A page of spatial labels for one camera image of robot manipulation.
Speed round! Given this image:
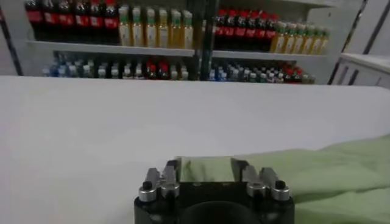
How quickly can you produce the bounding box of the glass beverage display cabinet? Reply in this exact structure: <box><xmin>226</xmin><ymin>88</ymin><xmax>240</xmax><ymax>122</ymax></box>
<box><xmin>0</xmin><ymin>0</ymin><xmax>211</xmax><ymax>82</ymax></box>
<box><xmin>200</xmin><ymin>0</ymin><xmax>366</xmax><ymax>85</ymax></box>

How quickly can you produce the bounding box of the small red cap cola bottle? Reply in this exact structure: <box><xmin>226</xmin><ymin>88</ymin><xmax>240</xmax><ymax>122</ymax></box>
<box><xmin>284</xmin><ymin>65</ymin><xmax>294</xmax><ymax>84</ymax></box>
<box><xmin>157</xmin><ymin>59</ymin><xmax>170</xmax><ymax>81</ymax></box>
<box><xmin>293</xmin><ymin>66</ymin><xmax>303</xmax><ymax>84</ymax></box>
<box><xmin>145</xmin><ymin>59</ymin><xmax>158</xmax><ymax>80</ymax></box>

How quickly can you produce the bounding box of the small white side table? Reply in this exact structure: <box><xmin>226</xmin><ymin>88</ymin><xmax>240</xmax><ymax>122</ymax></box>
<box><xmin>330</xmin><ymin>52</ymin><xmax>390</xmax><ymax>89</ymax></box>

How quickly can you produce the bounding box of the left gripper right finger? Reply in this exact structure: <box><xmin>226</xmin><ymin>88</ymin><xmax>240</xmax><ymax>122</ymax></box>
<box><xmin>230</xmin><ymin>157</ymin><xmax>291</xmax><ymax>202</ymax></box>

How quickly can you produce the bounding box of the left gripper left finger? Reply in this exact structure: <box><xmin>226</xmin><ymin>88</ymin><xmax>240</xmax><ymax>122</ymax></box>
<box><xmin>138</xmin><ymin>158</ymin><xmax>183</xmax><ymax>203</ymax></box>

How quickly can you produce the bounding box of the small clear green water bottle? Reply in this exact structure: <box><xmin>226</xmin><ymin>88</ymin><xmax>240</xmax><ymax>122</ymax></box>
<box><xmin>227</xmin><ymin>67</ymin><xmax>239</xmax><ymax>82</ymax></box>
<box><xmin>66</xmin><ymin>60</ymin><xmax>79</xmax><ymax>79</ymax></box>
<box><xmin>80</xmin><ymin>60</ymin><xmax>94</xmax><ymax>79</ymax></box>

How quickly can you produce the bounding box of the yellow tea drink bottle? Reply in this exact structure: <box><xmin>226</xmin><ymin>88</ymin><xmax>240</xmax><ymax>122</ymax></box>
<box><xmin>169</xmin><ymin>9</ymin><xmax>182</xmax><ymax>49</ymax></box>
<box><xmin>130</xmin><ymin>5</ymin><xmax>144</xmax><ymax>47</ymax></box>
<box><xmin>270</xmin><ymin>21</ymin><xmax>288</xmax><ymax>54</ymax></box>
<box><xmin>118</xmin><ymin>4</ymin><xmax>131</xmax><ymax>47</ymax></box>
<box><xmin>283</xmin><ymin>22</ymin><xmax>297</xmax><ymax>54</ymax></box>
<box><xmin>302</xmin><ymin>24</ymin><xmax>316</xmax><ymax>55</ymax></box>
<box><xmin>157</xmin><ymin>8</ymin><xmax>170</xmax><ymax>49</ymax></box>
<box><xmin>144</xmin><ymin>7</ymin><xmax>158</xmax><ymax>48</ymax></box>
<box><xmin>292</xmin><ymin>23</ymin><xmax>307</xmax><ymax>55</ymax></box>
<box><xmin>181</xmin><ymin>10</ymin><xmax>194</xmax><ymax>50</ymax></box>

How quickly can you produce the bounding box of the light green polo shirt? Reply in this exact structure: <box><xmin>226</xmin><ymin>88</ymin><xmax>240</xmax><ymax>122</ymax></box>
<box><xmin>175</xmin><ymin>133</ymin><xmax>390</xmax><ymax>224</ymax></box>

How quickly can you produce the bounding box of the white cabinet shelf board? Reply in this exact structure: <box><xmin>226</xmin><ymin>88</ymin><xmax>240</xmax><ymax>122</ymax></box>
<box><xmin>26</xmin><ymin>40</ymin><xmax>196</xmax><ymax>58</ymax></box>
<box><xmin>212</xmin><ymin>50</ymin><xmax>328</xmax><ymax>62</ymax></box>
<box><xmin>225</xmin><ymin>0</ymin><xmax>339</xmax><ymax>9</ymax></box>

